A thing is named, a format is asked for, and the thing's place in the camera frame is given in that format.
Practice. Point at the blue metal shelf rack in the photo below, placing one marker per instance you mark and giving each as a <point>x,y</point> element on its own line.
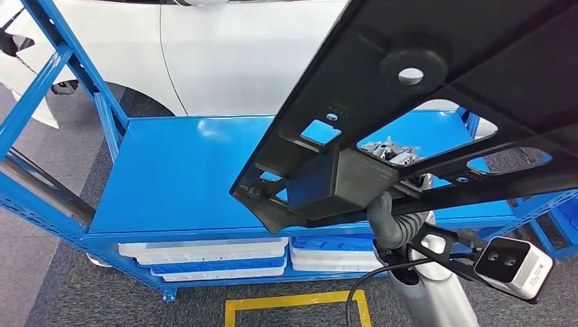
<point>564,225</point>
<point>180,180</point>

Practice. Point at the white car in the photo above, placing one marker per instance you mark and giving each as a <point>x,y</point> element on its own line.
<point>226,54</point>

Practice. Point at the black plastic plate bracket part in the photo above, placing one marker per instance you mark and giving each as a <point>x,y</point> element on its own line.
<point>474,45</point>

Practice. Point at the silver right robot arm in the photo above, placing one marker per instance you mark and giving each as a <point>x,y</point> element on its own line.
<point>429,298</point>

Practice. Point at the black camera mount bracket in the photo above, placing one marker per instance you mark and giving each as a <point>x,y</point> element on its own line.
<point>433,241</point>

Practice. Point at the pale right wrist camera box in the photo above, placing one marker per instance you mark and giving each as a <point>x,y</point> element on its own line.
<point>519,271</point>

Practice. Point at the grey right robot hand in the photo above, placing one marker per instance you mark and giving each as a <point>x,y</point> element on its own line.
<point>381,221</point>

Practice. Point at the dark diagonal metal bar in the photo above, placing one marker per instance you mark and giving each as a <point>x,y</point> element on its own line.
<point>54,189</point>

